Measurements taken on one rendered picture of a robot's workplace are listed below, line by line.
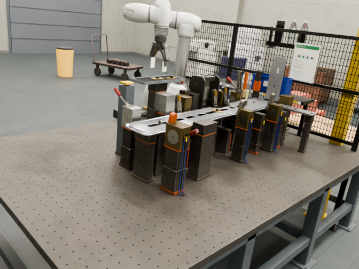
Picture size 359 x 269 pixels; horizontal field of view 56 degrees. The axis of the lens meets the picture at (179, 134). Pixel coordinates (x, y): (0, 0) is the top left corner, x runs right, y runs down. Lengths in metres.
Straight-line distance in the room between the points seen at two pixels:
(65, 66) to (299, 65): 6.05
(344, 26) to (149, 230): 7.86
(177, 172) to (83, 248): 0.59
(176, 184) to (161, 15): 1.03
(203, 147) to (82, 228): 0.77
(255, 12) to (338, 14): 2.24
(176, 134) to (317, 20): 7.73
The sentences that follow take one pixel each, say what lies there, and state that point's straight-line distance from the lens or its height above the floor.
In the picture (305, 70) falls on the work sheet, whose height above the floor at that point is 1.24.
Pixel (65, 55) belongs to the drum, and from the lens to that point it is 8.14.
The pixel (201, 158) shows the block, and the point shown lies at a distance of 1.88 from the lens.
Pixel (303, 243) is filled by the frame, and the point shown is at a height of 0.23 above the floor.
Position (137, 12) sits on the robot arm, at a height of 1.55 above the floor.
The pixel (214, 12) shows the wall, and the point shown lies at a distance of 10.90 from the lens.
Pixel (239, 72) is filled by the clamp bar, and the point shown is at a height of 1.20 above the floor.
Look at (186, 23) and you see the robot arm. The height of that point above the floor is 1.51.
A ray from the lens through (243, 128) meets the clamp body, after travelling 2.19.
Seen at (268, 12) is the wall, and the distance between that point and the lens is 9.79.
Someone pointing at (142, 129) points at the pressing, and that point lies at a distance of 1.72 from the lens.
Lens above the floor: 1.56
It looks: 19 degrees down
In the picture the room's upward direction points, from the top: 6 degrees clockwise
